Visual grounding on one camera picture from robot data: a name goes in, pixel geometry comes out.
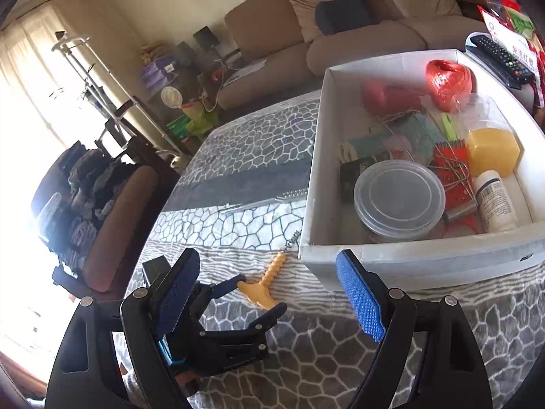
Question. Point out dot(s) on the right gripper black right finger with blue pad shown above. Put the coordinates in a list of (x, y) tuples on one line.
[(452, 373)]

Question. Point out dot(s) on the white cardboard box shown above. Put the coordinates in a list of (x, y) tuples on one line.
[(331, 225)]

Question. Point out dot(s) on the red plastic grater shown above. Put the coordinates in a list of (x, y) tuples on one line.
[(450, 164)]

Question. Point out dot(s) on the dark blue lumbar cushion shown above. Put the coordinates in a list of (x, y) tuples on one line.
[(337, 16)]

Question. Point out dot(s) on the white coat stand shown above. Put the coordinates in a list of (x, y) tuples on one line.
[(103, 91)]

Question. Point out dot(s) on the green handled peeler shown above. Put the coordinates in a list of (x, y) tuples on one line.
[(448, 127)]

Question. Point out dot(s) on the small metal grater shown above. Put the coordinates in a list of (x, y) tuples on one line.
[(289, 196)]

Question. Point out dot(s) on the wire metal tongs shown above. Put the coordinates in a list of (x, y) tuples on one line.
[(425, 141)]

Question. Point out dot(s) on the dark red pouch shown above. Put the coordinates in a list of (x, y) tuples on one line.
[(385, 99)]

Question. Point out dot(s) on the black speaker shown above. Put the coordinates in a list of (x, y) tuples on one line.
[(206, 39)]

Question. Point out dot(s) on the yellow handled corkscrew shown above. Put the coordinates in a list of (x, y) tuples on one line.
[(259, 293)]

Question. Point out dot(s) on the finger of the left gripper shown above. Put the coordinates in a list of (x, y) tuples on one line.
[(215, 291), (236, 322)]

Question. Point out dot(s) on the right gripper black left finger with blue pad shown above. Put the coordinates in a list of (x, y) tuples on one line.
[(86, 374)]

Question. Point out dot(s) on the red snack bag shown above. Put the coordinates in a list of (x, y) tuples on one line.
[(515, 32)]

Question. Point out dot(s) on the red raffia string ball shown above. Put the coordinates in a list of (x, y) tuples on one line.
[(446, 80)]

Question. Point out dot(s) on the brown sofa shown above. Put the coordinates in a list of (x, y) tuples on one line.
[(291, 43)]

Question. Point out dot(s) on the clear round lidded container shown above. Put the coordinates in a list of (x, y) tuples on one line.
[(399, 200)]

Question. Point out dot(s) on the white pill bottle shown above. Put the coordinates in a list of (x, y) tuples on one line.
[(496, 208)]

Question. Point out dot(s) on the black remote control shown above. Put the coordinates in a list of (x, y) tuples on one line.
[(509, 69)]

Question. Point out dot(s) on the teal knitted cloth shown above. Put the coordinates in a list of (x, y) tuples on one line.
[(383, 140)]

